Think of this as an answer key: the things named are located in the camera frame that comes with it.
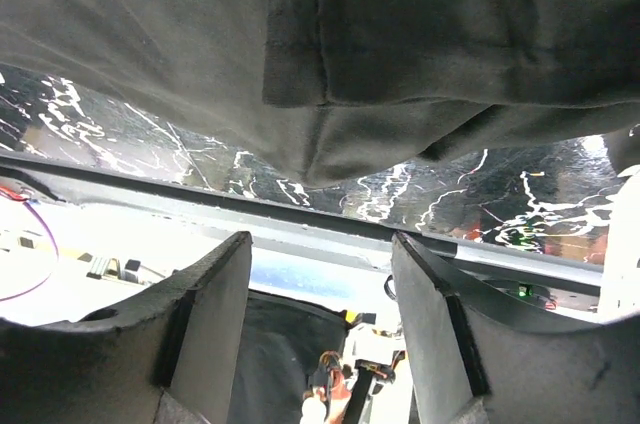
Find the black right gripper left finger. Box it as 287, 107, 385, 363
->
1, 232, 252, 423

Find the black marble pattern mat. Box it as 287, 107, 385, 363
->
1, 66, 623, 264

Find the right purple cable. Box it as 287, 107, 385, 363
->
0, 186, 60, 303

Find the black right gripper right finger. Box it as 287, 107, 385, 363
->
391, 233, 639, 423

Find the black printed t-shirt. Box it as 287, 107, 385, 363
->
1, 0, 639, 187

